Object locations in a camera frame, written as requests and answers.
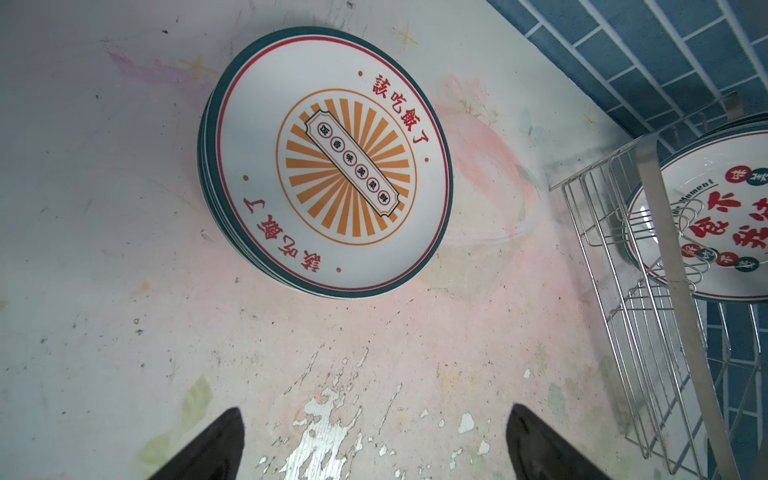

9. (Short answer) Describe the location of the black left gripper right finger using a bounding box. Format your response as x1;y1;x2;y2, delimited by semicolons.
505;403;609;480

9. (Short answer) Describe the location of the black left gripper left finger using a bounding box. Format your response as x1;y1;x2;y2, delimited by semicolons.
150;407;245;480

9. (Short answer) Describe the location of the metal wire dish rack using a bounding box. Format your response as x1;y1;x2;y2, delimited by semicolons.
553;92;767;479

